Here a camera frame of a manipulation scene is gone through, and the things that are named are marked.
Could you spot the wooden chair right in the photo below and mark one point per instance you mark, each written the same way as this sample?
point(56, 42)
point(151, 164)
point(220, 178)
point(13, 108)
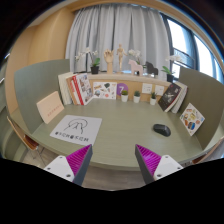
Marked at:
point(205, 156)

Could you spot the black wooden horse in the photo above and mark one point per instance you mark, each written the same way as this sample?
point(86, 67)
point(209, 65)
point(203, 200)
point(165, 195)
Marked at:
point(151, 69)

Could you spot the white orchid middle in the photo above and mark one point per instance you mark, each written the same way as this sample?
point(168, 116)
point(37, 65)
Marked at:
point(136, 54)

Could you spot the white book stack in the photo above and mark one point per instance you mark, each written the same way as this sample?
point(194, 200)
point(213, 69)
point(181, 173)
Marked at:
point(64, 87)

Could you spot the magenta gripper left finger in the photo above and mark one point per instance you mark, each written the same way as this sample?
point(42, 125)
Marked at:
point(72, 167)

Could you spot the pink wooden horse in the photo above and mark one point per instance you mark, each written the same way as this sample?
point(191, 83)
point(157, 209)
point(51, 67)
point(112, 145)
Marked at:
point(135, 67)

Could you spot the small potted plant left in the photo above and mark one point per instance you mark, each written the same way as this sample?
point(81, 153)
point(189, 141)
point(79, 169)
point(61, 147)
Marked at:
point(124, 96)

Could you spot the black computer mouse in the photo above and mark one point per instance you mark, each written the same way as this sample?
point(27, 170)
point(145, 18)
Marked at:
point(162, 129)

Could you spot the purple round sign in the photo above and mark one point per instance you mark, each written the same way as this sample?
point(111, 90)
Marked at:
point(121, 87)

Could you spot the beige card sign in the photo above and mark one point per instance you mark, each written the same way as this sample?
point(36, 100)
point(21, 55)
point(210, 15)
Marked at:
point(50, 106)

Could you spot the small white card right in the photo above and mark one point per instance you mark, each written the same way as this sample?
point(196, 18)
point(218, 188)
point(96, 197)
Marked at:
point(159, 90)

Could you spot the wooden mannequin figure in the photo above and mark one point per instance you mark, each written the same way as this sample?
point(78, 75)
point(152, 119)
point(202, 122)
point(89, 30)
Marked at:
point(120, 53)

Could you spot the white orchid black pot right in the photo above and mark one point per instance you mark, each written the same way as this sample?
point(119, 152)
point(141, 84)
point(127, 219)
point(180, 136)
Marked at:
point(170, 76)

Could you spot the black book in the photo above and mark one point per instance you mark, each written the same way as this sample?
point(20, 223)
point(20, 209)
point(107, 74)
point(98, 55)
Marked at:
point(167, 101)

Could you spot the white orchid black pot left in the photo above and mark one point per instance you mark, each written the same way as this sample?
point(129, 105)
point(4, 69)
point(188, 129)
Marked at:
point(95, 60)

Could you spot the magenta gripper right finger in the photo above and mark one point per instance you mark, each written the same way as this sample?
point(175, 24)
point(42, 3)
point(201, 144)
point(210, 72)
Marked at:
point(153, 166)

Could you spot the grey curtain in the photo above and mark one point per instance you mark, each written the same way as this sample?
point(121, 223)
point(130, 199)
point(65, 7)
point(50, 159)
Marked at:
point(107, 26)

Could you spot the wooden shelf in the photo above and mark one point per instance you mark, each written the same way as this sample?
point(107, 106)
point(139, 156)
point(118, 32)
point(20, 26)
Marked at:
point(134, 83)

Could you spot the red white magazine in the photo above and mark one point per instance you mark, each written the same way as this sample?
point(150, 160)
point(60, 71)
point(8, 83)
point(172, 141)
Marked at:
point(83, 88)

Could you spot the small potted plant right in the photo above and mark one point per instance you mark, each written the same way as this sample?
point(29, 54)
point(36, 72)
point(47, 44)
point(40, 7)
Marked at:
point(153, 98)

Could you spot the white orchid black pot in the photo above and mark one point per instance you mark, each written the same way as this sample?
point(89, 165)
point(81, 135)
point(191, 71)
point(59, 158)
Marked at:
point(170, 76)
point(95, 60)

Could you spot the white illustrated card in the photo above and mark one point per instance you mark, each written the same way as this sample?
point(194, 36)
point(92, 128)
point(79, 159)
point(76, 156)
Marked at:
point(105, 90)

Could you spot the small potted plant middle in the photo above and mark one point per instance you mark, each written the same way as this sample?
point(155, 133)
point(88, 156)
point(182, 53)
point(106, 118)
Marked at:
point(136, 96)

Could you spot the wooden hand model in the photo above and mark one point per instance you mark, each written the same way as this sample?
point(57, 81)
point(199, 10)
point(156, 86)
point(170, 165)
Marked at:
point(108, 56)

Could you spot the wooden chair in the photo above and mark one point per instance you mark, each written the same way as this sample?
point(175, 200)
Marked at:
point(30, 144)
point(205, 156)

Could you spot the small potted plant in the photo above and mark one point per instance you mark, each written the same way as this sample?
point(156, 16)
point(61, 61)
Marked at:
point(136, 96)
point(124, 96)
point(153, 98)

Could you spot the wooden chair left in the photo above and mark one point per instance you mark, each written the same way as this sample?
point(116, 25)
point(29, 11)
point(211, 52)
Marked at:
point(30, 144)

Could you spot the small white card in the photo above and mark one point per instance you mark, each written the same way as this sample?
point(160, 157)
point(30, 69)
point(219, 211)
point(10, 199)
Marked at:
point(146, 88)
point(159, 90)

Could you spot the colourful sticker book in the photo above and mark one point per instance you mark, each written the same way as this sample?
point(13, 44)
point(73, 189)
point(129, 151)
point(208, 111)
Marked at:
point(192, 119)

